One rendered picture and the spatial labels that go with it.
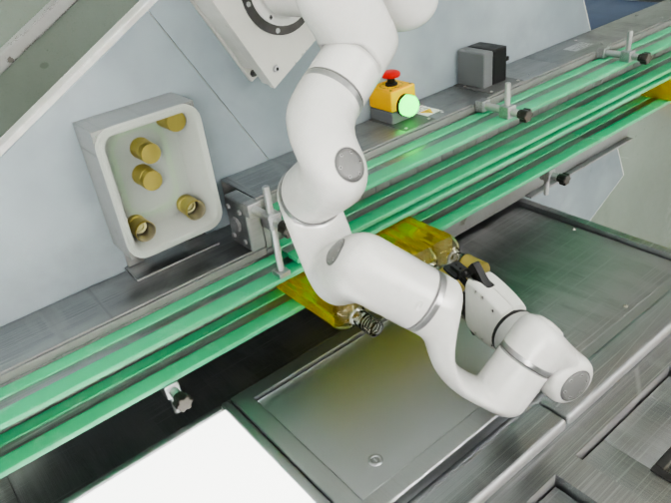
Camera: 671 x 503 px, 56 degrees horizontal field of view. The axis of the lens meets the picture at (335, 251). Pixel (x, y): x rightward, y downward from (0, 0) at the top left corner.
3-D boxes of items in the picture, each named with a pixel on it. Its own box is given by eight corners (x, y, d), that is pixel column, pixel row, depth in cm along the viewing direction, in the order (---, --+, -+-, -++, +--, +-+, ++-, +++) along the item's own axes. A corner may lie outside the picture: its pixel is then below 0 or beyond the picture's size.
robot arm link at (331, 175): (290, 92, 85) (234, 177, 81) (325, 46, 73) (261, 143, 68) (371, 152, 88) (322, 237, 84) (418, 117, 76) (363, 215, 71)
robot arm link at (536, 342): (511, 390, 80) (555, 329, 78) (462, 343, 88) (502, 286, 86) (576, 413, 88) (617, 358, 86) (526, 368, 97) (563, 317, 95)
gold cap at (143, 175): (129, 168, 105) (140, 175, 102) (149, 161, 106) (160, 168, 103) (134, 187, 106) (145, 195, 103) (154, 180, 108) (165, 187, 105)
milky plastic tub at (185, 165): (113, 246, 110) (134, 264, 103) (71, 122, 98) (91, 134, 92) (202, 209, 118) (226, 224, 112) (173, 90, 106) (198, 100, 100)
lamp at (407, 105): (396, 118, 132) (406, 121, 130) (395, 97, 129) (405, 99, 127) (412, 111, 134) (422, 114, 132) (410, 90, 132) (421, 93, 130)
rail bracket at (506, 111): (471, 112, 138) (522, 125, 129) (471, 79, 134) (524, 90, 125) (483, 107, 140) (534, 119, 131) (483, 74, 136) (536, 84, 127)
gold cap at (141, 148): (127, 140, 103) (138, 147, 100) (147, 134, 105) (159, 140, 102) (132, 161, 105) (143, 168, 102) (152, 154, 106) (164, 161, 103)
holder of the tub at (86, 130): (122, 269, 113) (140, 286, 107) (72, 122, 98) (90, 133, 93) (207, 233, 121) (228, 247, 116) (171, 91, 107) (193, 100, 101)
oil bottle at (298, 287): (273, 286, 119) (345, 337, 104) (268, 261, 116) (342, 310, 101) (297, 274, 122) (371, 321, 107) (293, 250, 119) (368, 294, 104)
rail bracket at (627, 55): (592, 59, 161) (643, 66, 152) (595, 29, 157) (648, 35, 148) (601, 55, 163) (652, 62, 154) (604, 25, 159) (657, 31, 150)
